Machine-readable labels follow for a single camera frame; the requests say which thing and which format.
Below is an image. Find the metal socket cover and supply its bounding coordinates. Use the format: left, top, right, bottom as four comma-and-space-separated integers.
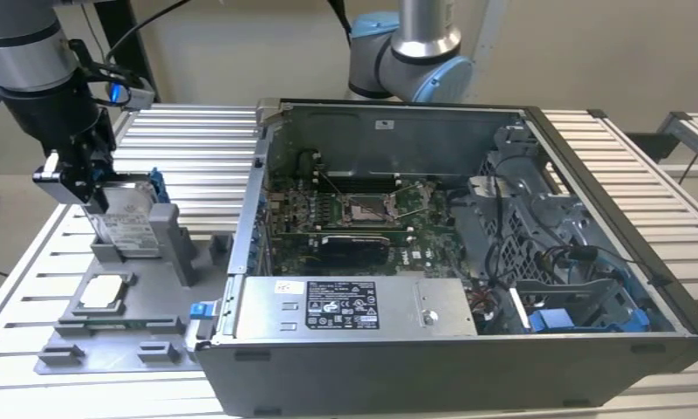
391, 180, 438, 209

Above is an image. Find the grey parts rack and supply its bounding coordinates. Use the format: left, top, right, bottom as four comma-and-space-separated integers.
31, 203, 237, 376

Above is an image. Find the blue case latch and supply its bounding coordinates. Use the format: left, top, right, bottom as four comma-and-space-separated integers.
189, 300, 217, 340

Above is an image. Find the perforated metal drive cage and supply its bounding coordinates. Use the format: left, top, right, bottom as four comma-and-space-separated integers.
450, 150, 623, 289

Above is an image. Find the black graphics card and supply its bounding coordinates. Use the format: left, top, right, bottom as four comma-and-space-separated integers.
317, 233, 391, 266

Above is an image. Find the thin metal locking lever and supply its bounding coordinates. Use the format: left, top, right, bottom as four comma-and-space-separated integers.
315, 168, 345, 196
399, 203, 441, 219

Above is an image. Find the hard disk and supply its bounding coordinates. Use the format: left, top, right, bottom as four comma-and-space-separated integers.
83, 169, 167, 263

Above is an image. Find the black block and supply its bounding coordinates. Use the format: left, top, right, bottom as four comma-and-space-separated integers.
625, 132, 679, 163

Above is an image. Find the coloured power supply wire bundle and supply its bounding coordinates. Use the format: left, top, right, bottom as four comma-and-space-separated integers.
463, 285, 505, 324

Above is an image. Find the silver CPU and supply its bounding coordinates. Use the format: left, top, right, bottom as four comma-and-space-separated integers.
73, 273, 138, 313

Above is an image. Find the green motherboard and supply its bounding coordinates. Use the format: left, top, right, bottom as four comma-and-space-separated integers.
263, 174, 483, 280

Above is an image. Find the black vertical post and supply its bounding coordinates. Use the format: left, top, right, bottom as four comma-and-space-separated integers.
101, 0, 161, 104

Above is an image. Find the silver power supply unit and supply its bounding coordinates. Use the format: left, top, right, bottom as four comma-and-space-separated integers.
231, 275, 479, 340

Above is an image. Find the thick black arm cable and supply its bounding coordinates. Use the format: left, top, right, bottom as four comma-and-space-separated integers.
325, 0, 355, 34

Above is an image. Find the green RAM stick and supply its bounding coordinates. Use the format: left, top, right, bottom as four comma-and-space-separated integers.
57, 317, 181, 329

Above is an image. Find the grey disk bay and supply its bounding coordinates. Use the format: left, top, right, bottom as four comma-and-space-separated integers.
509, 277, 674, 335

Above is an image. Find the black camera cable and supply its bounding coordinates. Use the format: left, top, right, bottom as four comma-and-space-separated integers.
101, 0, 193, 62

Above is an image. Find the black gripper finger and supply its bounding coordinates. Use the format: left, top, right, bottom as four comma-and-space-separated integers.
31, 150, 113, 215

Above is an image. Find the black RAM slot row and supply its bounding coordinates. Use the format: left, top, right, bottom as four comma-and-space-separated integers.
318, 221, 414, 230
318, 170, 401, 193

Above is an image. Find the blue disk carrier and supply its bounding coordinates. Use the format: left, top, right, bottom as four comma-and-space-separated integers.
527, 308, 581, 333

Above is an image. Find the open grey PC case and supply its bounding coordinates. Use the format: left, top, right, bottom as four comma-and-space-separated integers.
194, 96, 698, 416

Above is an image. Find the CPU socket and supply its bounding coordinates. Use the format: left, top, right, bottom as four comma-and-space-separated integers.
335, 194, 402, 226

